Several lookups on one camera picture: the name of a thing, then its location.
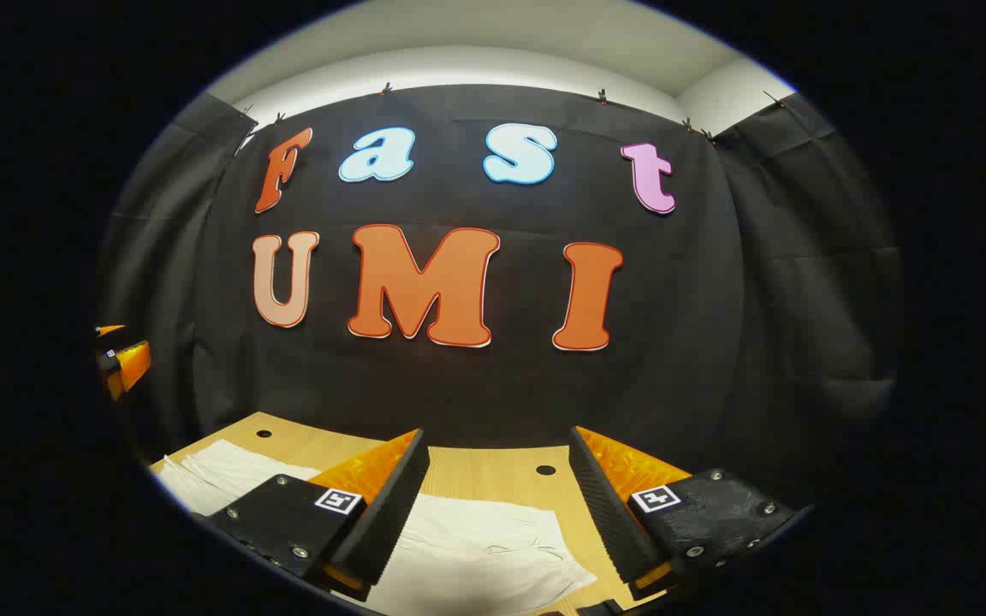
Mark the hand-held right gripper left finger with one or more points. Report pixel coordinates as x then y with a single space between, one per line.
390 505

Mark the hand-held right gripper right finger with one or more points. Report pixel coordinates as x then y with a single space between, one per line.
608 513

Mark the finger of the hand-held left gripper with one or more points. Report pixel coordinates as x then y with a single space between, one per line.
110 329
133 364

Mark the white jeans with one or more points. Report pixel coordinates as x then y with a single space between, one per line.
476 547

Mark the black backdrop cloth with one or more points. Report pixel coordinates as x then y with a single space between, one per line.
501 385

